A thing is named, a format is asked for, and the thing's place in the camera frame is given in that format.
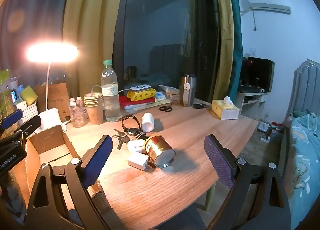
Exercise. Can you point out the red and gold tin can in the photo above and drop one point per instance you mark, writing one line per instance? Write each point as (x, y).
(157, 147)

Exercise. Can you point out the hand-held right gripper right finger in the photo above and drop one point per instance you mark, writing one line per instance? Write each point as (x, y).
(218, 162)

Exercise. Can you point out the cardboard box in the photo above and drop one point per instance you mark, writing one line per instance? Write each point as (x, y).
(47, 142)

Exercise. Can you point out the black monitor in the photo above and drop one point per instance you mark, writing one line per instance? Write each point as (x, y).
(257, 72)

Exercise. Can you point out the teal printed bed blanket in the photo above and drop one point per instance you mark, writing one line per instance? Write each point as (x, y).
(305, 170)

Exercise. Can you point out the white rounded charger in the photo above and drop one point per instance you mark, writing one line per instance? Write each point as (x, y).
(136, 146)

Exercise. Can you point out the brown cardboard lamp packaging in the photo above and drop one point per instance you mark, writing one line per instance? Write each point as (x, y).
(58, 95)

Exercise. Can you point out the black car key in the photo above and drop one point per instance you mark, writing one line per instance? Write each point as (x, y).
(198, 106)

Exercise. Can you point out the white square charger with prongs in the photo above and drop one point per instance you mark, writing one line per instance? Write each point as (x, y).
(137, 160)

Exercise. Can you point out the white desk lamp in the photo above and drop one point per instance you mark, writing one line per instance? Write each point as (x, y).
(51, 118)

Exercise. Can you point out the white side desk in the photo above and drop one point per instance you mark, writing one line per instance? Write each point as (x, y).
(241, 102)

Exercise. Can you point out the black scissors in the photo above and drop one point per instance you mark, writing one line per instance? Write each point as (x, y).
(165, 108)

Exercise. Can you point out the clear plastic water bottle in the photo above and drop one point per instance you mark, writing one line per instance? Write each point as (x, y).
(110, 105)

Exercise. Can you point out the printed glass cup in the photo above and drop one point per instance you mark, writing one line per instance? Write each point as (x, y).
(77, 117)

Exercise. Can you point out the yellow sponge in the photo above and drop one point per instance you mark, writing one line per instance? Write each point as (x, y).
(28, 96)

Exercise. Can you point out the white air conditioner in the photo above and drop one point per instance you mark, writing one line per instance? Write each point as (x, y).
(270, 7)

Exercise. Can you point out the white pill bottle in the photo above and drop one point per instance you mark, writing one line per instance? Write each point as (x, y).
(147, 121)

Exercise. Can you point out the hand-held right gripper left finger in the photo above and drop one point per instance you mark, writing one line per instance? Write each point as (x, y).
(100, 162)

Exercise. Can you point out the dark glass window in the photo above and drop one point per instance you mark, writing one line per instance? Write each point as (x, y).
(162, 20)

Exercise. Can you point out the red book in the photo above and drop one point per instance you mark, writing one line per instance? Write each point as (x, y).
(127, 102)

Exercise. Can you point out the bunch of keys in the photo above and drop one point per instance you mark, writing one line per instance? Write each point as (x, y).
(120, 136)

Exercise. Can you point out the teal curtain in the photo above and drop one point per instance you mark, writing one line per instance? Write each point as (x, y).
(237, 57)
(37, 7)

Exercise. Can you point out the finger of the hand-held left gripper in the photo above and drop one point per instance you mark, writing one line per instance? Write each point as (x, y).
(27, 125)
(11, 118)

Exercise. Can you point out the black wrist watch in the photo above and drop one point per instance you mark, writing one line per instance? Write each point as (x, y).
(131, 131)

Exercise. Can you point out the steel tumbler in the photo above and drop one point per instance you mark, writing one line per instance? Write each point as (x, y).
(187, 92)

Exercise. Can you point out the grey padded headboard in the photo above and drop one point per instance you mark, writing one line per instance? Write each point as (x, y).
(307, 77)

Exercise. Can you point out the yellow tissue box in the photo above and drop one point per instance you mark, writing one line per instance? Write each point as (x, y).
(225, 110)

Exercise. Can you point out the stack of brown paper cups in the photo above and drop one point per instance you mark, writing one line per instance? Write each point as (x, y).
(95, 116)

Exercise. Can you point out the green packet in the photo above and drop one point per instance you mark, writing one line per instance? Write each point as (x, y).
(5, 95)

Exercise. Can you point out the white plastic basket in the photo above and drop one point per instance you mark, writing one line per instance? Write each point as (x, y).
(30, 112)

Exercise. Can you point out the olive curtain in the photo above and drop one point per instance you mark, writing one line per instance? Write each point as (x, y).
(87, 32)
(223, 32)

